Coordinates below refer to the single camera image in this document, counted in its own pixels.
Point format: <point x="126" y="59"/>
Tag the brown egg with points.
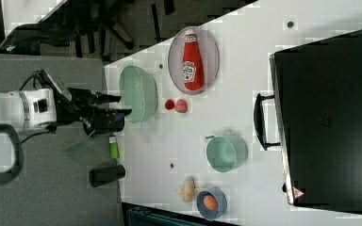
<point x="210" y="202"/>

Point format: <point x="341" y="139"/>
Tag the dark blue crate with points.
<point x="139" y="215"/>

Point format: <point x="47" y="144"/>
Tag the blue bowl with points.
<point x="221" y="199"/>

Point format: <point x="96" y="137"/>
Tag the black cylinder post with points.
<point x="103" y="176"/>

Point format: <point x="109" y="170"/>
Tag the black office chair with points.
<point x="58" y="22"/>

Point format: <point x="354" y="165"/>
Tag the pink strawberry toy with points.
<point x="181" y="106"/>

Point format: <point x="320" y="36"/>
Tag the green metal mug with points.
<point x="225" y="153"/>

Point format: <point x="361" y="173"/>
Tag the peeled banana toy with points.
<point x="189" y="190"/>

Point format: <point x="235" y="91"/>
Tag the green marker pen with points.
<point x="113" y="148"/>

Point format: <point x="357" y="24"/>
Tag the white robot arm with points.
<point x="28" y="113"/>

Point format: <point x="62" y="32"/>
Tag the green colander basket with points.
<point x="139" y="93"/>

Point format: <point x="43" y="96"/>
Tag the grey round plate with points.
<point x="209" y="54"/>

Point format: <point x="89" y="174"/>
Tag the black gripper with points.
<point x="74" y="104"/>

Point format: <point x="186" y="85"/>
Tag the red ketchup bottle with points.
<point x="192" y="66"/>

